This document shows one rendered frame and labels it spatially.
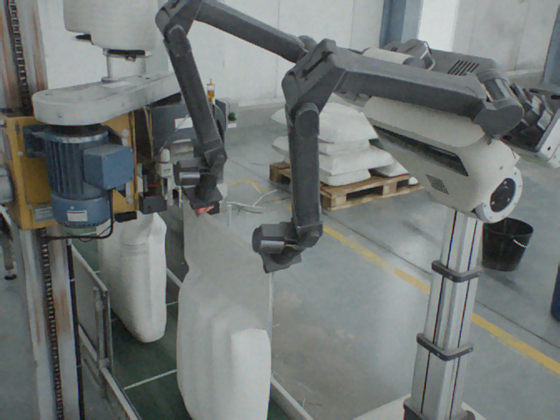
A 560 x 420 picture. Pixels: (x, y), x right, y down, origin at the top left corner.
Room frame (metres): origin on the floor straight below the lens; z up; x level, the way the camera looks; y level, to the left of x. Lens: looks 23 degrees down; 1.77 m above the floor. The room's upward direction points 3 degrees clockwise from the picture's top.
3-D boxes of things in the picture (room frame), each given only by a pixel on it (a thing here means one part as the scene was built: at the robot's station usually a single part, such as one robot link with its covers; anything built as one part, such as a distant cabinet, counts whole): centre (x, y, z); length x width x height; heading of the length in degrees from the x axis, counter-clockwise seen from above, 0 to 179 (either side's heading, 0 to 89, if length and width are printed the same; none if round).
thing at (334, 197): (4.97, -0.62, 0.07); 1.20 x 0.82 x 0.14; 126
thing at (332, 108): (4.95, -0.26, 0.56); 0.66 x 0.43 x 0.15; 122
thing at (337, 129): (4.62, -0.51, 0.56); 0.66 x 0.42 x 0.15; 124
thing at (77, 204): (1.53, 0.52, 1.21); 0.15 x 0.15 x 0.25
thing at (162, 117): (1.97, 0.37, 1.21); 0.30 x 0.25 x 0.30; 34
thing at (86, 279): (2.19, 0.84, 0.54); 1.05 x 0.02 x 0.41; 34
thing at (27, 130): (1.58, 0.60, 1.27); 0.12 x 0.09 x 0.09; 124
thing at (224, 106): (1.96, 0.18, 1.29); 0.08 x 0.05 x 0.09; 34
